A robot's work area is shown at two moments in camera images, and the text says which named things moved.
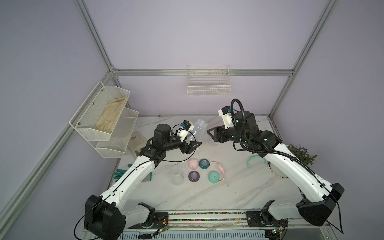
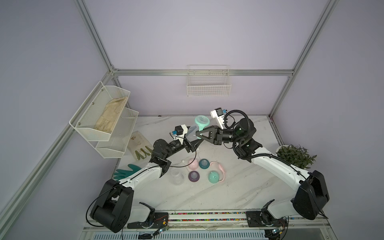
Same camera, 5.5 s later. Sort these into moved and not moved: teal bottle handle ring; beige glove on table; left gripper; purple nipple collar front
Moved: teal bottle handle ring
Not moved: left gripper; beige glove on table; purple nipple collar front
